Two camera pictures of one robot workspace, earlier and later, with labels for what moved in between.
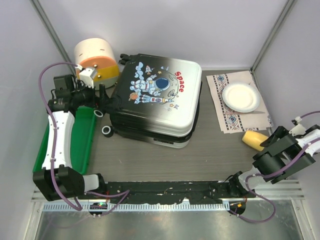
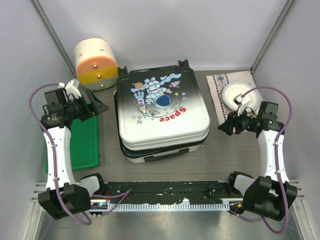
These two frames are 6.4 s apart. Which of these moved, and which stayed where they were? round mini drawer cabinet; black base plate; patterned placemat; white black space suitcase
Moved: white black space suitcase
Stayed: patterned placemat; black base plate; round mini drawer cabinet
